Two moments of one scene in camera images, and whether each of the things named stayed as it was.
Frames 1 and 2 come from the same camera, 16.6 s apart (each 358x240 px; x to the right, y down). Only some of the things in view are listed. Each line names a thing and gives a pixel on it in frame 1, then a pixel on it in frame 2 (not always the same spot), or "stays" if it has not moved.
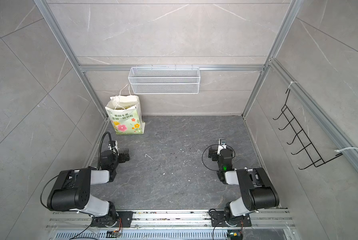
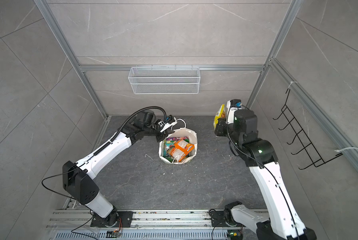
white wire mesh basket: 165,80 stays
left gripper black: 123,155 to 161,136
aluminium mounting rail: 261,220 stays
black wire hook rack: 310,150 stays
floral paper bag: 124,111 to 180,146
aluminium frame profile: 339,138 stays
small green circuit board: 234,234 stays
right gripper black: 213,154 to 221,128
